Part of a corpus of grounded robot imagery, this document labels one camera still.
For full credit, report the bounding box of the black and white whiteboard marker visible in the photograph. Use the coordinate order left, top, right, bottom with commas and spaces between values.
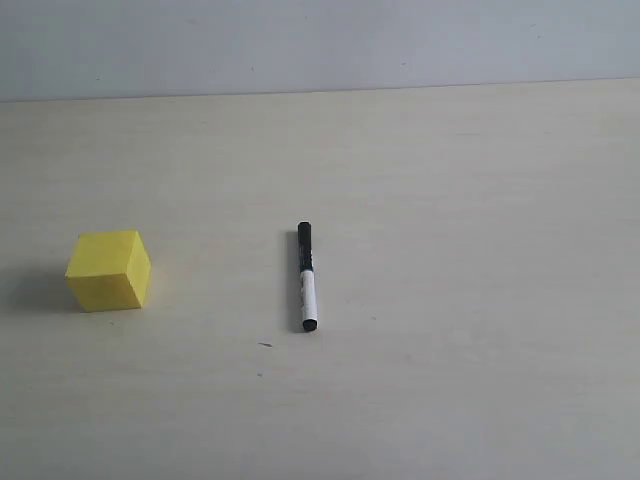
297, 221, 318, 332

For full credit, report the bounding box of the yellow foam cube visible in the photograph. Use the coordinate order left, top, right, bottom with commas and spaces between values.
65, 230, 151, 312

